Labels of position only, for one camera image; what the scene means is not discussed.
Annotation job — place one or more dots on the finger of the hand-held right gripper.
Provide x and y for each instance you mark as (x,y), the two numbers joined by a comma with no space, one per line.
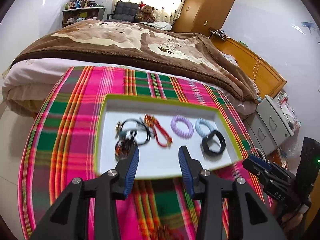
(253,170)
(258,162)

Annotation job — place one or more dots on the wooden headboard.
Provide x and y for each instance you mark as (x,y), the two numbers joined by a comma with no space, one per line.
(260,67)

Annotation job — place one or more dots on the wooden wardrobe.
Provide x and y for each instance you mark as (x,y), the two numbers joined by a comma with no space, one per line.
(207,5)

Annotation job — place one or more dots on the wooden desk shelf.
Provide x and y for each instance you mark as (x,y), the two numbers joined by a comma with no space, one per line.
(80,17)

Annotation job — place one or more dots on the black thick hair band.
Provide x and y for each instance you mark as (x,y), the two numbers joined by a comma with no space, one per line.
(207,146)

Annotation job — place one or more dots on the yellow shallow cardboard box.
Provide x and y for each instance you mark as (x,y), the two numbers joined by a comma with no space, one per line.
(160,160)

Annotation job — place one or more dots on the white pillow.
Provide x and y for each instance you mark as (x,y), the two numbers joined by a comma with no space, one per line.
(160,25)

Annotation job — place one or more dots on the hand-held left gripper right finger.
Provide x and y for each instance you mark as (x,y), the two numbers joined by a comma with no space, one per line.
(186,171)

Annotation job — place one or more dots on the person's right hand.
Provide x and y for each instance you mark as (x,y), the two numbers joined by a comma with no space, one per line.
(292,221)

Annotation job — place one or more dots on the grey drawer cabinet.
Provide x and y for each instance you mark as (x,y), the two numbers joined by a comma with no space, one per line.
(270,127)

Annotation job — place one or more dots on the brown teddy bear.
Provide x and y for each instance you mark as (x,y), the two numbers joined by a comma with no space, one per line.
(146,13)

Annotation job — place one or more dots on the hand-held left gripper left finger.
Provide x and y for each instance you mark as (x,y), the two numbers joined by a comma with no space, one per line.
(131,171)

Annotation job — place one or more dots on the white bed sheet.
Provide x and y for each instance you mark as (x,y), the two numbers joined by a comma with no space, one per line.
(32,80)

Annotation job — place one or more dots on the group of bottles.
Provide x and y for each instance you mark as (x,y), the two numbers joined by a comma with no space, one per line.
(76,2)

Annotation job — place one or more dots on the dark padded chair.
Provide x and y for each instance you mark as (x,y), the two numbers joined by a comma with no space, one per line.
(125,11)

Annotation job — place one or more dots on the clutter on cabinet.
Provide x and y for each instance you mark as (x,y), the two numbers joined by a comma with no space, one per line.
(287,110)

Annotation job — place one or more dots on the wall socket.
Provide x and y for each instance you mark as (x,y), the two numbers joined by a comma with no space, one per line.
(5,73)

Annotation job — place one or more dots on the pink green plaid cloth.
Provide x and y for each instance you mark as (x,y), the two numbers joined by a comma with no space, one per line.
(75,130)

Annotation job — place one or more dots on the brown patterned blanket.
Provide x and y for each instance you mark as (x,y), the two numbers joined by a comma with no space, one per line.
(125,40)

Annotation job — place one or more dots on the power strip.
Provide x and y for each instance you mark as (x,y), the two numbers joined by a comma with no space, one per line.
(218,33)

